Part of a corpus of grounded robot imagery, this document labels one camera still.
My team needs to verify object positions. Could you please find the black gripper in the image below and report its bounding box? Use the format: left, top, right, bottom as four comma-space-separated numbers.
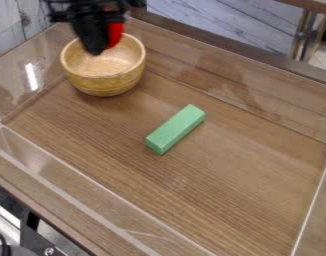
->
47, 0, 145, 56

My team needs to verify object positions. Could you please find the red plush strawberry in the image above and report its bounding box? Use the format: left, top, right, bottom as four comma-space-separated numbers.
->
107, 23, 124, 49

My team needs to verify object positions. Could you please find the wooden bowl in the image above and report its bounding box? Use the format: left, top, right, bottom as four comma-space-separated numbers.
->
60, 33, 147, 97

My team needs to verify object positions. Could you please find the green rectangular block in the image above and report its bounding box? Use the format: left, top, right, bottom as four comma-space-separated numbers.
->
144, 104, 206, 155

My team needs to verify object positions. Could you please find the wooden table leg background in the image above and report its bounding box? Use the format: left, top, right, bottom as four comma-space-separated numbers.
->
291, 10, 326, 62

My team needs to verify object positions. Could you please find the clear acrylic tray wall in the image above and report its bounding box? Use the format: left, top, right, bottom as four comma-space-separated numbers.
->
0, 123, 215, 256

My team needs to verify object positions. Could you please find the black table bracket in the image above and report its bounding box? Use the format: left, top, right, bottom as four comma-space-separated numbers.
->
20, 211, 67, 256

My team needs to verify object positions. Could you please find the black cable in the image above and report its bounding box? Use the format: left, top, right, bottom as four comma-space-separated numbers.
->
0, 229, 13, 256

